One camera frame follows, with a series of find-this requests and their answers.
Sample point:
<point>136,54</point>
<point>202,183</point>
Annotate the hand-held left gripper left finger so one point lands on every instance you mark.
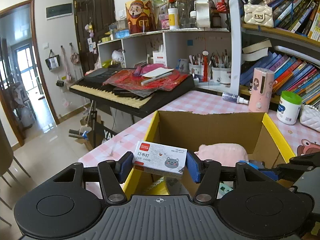
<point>125,167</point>

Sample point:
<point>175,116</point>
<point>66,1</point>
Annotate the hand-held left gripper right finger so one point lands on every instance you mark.
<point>194,167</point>

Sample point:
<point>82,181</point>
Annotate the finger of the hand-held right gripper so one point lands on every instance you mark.
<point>290,168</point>

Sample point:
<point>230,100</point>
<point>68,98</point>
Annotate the pink plush toy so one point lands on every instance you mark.
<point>222,153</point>

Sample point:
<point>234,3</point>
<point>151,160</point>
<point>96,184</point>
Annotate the small grey staple box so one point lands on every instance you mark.
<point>160,158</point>

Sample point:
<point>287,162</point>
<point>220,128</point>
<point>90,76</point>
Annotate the blue plastic packet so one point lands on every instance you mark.
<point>250,165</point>

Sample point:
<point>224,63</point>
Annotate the yellow cardboard box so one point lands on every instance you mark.
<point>212,130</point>

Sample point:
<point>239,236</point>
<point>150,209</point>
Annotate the green white patterned packet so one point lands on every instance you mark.
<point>225,190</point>

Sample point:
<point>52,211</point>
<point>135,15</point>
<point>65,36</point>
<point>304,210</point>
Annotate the black keyboard stand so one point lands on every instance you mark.
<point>100,135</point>

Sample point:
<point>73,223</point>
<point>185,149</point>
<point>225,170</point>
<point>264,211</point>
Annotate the white quilted pearl purse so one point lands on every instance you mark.
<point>311,118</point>

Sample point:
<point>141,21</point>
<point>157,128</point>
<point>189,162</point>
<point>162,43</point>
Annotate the white can green lid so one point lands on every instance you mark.
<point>288,107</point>

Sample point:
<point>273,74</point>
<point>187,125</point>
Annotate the pink checked cartoon table mat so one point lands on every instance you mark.
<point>200,102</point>

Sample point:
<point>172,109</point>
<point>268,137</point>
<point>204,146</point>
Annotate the black electronic keyboard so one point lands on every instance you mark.
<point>125,97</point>

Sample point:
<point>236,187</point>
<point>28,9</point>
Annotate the small purple spray bottle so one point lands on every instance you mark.
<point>232,97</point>

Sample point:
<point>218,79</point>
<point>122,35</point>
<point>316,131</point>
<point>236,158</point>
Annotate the pink cartoon bottle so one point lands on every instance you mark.
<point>261,90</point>

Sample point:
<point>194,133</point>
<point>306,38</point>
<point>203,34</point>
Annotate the red cloth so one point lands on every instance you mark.
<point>130,80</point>

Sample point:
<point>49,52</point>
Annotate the row of colourful books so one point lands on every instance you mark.
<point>292,77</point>

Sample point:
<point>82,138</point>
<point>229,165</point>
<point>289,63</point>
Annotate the white pen holder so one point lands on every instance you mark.
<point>221,73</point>
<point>197,70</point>

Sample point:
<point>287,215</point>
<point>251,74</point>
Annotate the white notebook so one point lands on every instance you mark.
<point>157,73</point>

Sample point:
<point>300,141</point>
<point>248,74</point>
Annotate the red tassel ornament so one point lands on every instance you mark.
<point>205,67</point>

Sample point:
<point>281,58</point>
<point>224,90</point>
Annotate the white plastic bag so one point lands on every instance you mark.
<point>118,56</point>

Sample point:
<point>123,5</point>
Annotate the white paper carton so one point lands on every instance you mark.
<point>160,60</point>

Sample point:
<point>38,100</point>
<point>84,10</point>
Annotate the wooden chair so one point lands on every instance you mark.
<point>7,160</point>

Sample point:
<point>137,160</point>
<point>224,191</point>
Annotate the hanging pink bag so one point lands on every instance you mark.
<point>74,57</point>

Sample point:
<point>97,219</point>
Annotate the white cubby shelf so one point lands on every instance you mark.
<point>175,42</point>

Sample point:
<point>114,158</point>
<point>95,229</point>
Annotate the hanging black white tote bag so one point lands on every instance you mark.
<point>52,62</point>

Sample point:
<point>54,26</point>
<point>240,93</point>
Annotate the white wooden bookshelf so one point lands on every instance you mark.
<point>236,42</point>

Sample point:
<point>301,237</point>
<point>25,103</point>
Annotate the blue tissue pack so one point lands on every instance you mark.
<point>122,33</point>

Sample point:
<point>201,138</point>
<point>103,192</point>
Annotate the brown glass bottle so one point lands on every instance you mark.
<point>216,20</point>

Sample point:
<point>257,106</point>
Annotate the white bottle yellow label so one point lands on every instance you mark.
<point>173,18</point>

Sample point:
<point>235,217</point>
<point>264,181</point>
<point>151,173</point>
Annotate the orange cartoon figure box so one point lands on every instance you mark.
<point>138,17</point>

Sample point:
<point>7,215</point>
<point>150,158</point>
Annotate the dark brown door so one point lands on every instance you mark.
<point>92,17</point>

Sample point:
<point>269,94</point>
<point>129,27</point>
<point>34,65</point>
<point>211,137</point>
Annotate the white ribbon roll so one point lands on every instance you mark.
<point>203,12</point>

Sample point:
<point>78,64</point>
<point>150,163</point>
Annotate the shelf of upright books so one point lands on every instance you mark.
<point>297,12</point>

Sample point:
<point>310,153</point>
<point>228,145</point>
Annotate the cream quilted purse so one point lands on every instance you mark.
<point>257,15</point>

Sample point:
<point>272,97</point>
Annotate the brown door frame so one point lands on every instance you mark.
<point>43,80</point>

